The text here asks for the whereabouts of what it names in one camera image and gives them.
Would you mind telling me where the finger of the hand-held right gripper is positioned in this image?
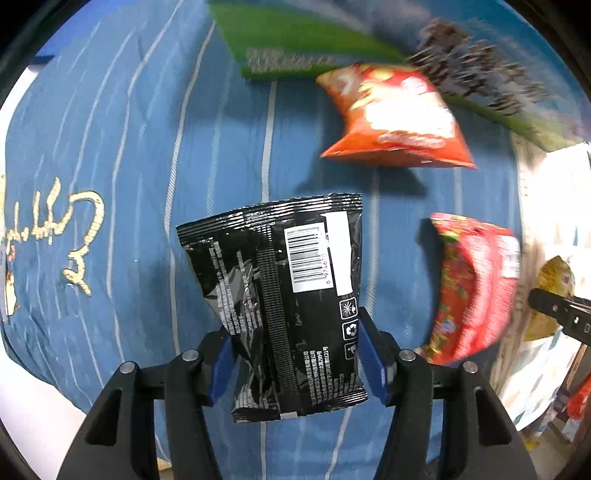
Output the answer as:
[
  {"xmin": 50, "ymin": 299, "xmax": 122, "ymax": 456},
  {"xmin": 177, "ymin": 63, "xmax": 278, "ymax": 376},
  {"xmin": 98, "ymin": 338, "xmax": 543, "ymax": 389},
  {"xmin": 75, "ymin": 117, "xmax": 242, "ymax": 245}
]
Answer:
[{"xmin": 528, "ymin": 288, "xmax": 591, "ymax": 347}]

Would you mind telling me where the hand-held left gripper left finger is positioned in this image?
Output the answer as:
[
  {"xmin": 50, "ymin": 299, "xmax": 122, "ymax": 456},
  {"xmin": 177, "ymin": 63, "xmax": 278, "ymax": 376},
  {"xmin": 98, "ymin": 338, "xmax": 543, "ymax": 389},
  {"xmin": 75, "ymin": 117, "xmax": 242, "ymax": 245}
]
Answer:
[{"xmin": 56, "ymin": 331, "xmax": 237, "ymax": 480}]

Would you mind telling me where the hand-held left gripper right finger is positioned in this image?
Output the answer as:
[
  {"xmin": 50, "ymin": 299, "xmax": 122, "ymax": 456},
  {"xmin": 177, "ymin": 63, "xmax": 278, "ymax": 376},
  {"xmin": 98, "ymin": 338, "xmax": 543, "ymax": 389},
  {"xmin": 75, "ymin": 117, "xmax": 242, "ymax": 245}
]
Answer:
[{"xmin": 357, "ymin": 306, "xmax": 539, "ymax": 480}]

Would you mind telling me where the yellow snack bag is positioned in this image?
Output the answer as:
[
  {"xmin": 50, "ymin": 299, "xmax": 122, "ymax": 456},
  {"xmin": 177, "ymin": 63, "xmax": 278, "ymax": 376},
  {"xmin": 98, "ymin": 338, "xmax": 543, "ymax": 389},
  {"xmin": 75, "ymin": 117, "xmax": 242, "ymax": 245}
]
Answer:
[{"xmin": 523, "ymin": 256, "xmax": 576, "ymax": 342}]

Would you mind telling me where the black snack bag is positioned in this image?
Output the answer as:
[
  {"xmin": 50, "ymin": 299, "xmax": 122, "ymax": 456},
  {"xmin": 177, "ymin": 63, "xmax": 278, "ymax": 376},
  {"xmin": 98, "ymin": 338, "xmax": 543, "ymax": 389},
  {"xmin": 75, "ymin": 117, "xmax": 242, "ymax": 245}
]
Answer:
[{"xmin": 176, "ymin": 194, "xmax": 369, "ymax": 424}]

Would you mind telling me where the red snack bag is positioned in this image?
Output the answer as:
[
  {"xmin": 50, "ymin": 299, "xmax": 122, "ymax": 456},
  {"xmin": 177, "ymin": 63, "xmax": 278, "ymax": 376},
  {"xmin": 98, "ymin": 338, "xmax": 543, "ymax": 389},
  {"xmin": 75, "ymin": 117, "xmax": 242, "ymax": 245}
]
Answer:
[{"xmin": 416, "ymin": 213, "xmax": 522, "ymax": 366}]

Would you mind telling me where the orange chip bag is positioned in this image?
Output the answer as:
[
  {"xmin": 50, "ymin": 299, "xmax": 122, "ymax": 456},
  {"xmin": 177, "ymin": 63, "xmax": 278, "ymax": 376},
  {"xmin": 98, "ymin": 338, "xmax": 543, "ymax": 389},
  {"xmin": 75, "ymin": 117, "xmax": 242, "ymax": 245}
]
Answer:
[{"xmin": 316, "ymin": 63, "xmax": 477, "ymax": 169}]

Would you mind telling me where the white patterned cloth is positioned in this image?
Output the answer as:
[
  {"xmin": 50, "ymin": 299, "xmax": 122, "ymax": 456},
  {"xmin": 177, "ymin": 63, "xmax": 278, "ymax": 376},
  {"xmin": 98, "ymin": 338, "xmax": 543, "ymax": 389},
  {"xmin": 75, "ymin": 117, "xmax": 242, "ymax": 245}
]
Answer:
[{"xmin": 490, "ymin": 137, "xmax": 591, "ymax": 432}]

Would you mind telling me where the blue striped bedsheet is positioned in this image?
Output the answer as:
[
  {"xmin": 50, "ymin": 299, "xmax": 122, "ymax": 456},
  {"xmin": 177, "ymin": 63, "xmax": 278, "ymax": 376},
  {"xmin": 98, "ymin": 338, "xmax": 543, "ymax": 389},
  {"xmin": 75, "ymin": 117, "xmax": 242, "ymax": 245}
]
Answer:
[{"xmin": 0, "ymin": 0, "xmax": 573, "ymax": 480}]

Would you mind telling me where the green landscape poster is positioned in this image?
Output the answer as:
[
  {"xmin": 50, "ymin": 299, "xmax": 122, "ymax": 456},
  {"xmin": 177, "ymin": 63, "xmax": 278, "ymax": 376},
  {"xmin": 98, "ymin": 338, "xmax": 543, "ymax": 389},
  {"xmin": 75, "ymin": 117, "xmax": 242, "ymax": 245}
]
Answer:
[{"xmin": 207, "ymin": 0, "xmax": 591, "ymax": 152}]

